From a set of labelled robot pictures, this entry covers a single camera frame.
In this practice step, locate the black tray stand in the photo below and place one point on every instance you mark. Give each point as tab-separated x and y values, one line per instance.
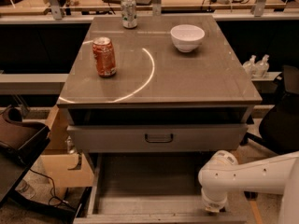
21	143

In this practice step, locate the orange soda can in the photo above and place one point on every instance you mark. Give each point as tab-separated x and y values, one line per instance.
104	55

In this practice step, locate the green silver soda can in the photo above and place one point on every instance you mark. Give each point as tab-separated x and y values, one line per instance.
128	14

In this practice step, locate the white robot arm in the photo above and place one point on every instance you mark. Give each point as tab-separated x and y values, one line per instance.
222	174

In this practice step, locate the cardboard box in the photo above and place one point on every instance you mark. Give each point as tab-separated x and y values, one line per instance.
67	169

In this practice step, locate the grey drawer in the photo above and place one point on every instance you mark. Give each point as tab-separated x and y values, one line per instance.
156	138
153	188

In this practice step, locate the grey drawer cabinet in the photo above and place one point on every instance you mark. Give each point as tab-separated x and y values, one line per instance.
155	83

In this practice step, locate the black office chair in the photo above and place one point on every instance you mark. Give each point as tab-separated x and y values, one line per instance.
279	132

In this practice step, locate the white ceramic bowl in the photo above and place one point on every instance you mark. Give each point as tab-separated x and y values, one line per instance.
186	37

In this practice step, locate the left clear pump bottle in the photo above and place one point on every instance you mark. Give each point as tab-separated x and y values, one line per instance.
249	66

